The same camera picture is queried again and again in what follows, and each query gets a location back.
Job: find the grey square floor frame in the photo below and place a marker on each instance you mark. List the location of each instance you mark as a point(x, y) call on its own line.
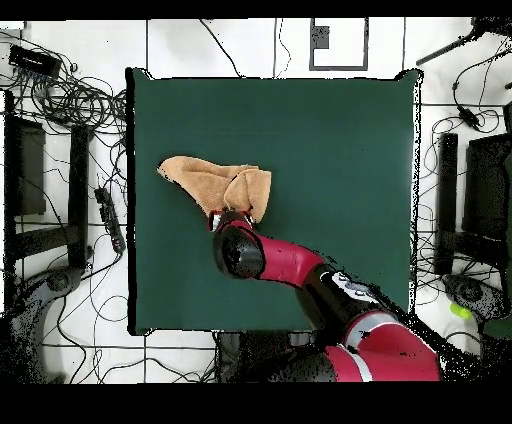
point(312, 44)

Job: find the black tripod pole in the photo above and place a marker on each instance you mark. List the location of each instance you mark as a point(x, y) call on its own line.
point(448, 50)

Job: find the dark green floor object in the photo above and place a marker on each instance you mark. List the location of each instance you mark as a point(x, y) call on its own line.
point(498, 328)

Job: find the yellow-green ball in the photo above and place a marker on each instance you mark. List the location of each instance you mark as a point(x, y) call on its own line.
point(460, 311)

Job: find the black metal frame stand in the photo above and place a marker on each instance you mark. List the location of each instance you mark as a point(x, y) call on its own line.
point(78, 192)
point(488, 188)

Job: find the black power adapter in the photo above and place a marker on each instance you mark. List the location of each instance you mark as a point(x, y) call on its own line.
point(468, 118)

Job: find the dark green table cloth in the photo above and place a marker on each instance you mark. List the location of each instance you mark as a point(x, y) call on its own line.
point(180, 100)

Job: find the black network switch box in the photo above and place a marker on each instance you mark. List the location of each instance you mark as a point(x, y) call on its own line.
point(34, 60)

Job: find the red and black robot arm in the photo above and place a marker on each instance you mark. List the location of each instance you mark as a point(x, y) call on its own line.
point(288, 260)

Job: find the grey black chair base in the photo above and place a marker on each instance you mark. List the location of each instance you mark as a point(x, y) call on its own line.
point(468, 292)
point(56, 282)

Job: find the black power strip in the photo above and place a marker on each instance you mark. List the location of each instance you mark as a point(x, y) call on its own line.
point(110, 218)

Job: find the orange terry towel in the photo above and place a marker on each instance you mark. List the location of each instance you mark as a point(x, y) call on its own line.
point(200, 176)

